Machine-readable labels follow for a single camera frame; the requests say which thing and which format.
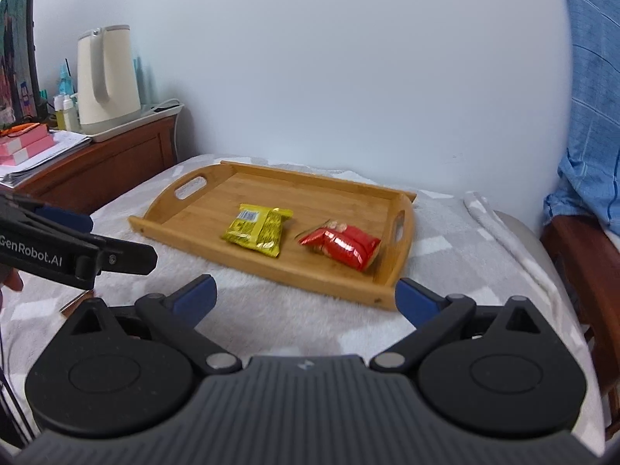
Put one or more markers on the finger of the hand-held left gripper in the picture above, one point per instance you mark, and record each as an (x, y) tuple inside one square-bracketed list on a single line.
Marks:
[(131, 257), (68, 222)]

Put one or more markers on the white plastic tray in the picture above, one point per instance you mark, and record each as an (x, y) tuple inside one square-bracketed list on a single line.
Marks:
[(140, 125)]

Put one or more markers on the brown thin packet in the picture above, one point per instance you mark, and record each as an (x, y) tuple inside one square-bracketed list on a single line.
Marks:
[(77, 302)]

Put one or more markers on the pink box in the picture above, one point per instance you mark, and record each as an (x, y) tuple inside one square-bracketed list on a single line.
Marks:
[(22, 139), (29, 151)]

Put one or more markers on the person's left hand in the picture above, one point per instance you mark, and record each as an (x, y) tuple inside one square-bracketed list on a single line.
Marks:
[(10, 279)]

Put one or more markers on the brown wooden chair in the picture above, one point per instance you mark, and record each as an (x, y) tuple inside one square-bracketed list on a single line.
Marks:
[(591, 271)]

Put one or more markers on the cream electric kettle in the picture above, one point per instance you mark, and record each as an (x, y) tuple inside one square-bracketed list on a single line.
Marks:
[(116, 82)]

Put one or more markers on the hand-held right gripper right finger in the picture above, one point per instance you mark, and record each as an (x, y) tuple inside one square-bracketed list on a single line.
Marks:
[(414, 300)]

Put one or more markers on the stack of white papers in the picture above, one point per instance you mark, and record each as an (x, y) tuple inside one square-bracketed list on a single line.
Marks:
[(58, 147)]

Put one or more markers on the grey white fleece blanket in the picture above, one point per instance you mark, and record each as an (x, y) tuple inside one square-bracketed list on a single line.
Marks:
[(460, 252)]

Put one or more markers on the computer monitor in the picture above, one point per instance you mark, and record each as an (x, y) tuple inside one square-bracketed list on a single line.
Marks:
[(17, 43)]

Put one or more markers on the small yellow liquid bottle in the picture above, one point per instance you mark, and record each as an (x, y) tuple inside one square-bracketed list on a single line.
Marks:
[(65, 114)]

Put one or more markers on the orange pen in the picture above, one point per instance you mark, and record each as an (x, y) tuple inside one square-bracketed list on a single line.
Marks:
[(17, 130)]

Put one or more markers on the blue checked cloth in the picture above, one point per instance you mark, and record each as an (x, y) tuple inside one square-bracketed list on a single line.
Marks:
[(593, 106)]

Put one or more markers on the red peanut snack packet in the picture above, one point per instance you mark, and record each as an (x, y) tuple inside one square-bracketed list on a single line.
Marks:
[(344, 247)]

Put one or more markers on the teal spray bottle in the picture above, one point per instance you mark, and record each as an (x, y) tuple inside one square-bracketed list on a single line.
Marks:
[(65, 80)]

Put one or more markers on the yellow snack packet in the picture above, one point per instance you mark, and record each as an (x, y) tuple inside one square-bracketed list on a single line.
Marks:
[(256, 230)]

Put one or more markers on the teal slim bottle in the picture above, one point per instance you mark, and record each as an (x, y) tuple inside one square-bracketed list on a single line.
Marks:
[(138, 77)]

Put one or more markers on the wooden serving tray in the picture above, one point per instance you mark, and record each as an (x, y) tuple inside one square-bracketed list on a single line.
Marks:
[(315, 203)]

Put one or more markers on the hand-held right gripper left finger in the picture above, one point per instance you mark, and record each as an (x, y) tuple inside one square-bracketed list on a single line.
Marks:
[(196, 298)]

